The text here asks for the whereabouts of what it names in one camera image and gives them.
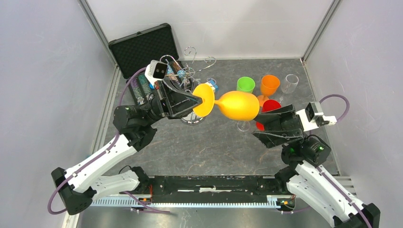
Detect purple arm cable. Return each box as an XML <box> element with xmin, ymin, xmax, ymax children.
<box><xmin>277</xmin><ymin>94</ymin><xmax>375</xmax><ymax>228</ymax></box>
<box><xmin>47</xmin><ymin>66</ymin><xmax>172</xmax><ymax>215</ymax></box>

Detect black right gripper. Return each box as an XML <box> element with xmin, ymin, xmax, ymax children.
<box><xmin>248</xmin><ymin>103</ymin><xmax>307</xmax><ymax>148</ymax></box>

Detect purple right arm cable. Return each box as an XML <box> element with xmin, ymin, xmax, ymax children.
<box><xmin>277</xmin><ymin>94</ymin><xmax>375</xmax><ymax>228</ymax></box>

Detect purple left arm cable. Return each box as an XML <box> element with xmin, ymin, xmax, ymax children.
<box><xmin>47</xmin><ymin>66</ymin><xmax>172</xmax><ymax>215</ymax></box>

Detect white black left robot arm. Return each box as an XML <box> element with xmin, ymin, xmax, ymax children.
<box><xmin>48</xmin><ymin>81</ymin><xmax>203</xmax><ymax>215</ymax></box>

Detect slotted cable duct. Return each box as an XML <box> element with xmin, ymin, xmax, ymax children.
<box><xmin>90</xmin><ymin>196</ymin><xmax>281</xmax><ymax>209</ymax></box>

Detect chrome wire glass rack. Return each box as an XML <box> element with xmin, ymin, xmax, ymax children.
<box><xmin>159</xmin><ymin>47</ymin><xmax>217</xmax><ymax>126</ymax></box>

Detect black poker chip case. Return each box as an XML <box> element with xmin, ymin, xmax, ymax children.
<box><xmin>108</xmin><ymin>23</ymin><xmax>182</xmax><ymax>86</ymax></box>

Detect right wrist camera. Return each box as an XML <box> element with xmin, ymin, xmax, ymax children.
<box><xmin>296</xmin><ymin>102</ymin><xmax>337</xmax><ymax>132</ymax></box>

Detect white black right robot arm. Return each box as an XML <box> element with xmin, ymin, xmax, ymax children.
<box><xmin>253</xmin><ymin>102</ymin><xmax>380</xmax><ymax>228</ymax></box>

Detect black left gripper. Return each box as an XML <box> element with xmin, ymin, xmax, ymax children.
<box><xmin>143</xmin><ymin>78</ymin><xmax>205</xmax><ymax>127</ymax></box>

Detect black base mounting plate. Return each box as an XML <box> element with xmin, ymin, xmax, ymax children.
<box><xmin>133</xmin><ymin>175</ymin><xmax>293</xmax><ymax>203</ymax></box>

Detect orange plastic wine glass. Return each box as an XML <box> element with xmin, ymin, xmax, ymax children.
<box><xmin>257</xmin><ymin>75</ymin><xmax>280</xmax><ymax>107</ymax></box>

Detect grey white blue brick toy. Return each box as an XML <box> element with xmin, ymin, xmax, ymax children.
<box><xmin>206</xmin><ymin>78</ymin><xmax>218</xmax><ymax>93</ymax></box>

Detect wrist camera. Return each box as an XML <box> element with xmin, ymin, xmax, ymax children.
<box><xmin>296</xmin><ymin>102</ymin><xmax>337</xmax><ymax>132</ymax></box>
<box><xmin>144</xmin><ymin>60</ymin><xmax>168</xmax><ymax>89</ymax></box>

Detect green plastic wine glass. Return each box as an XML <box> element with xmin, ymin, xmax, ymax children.
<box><xmin>236</xmin><ymin>76</ymin><xmax>256</xmax><ymax>93</ymax></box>

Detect yellow plastic wine glass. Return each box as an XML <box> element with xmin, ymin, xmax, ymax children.
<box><xmin>192</xmin><ymin>84</ymin><xmax>260</xmax><ymax>121</ymax></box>

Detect red plastic wine glass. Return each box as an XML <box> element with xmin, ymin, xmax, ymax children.
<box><xmin>256</xmin><ymin>100</ymin><xmax>281</xmax><ymax>131</ymax></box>

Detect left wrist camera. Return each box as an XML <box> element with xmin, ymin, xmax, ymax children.
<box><xmin>144</xmin><ymin>60</ymin><xmax>168</xmax><ymax>89</ymax></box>

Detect clear wine glass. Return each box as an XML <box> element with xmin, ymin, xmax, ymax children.
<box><xmin>279</xmin><ymin>74</ymin><xmax>299</xmax><ymax>103</ymax></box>
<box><xmin>237</xmin><ymin>121</ymin><xmax>250</xmax><ymax>132</ymax></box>

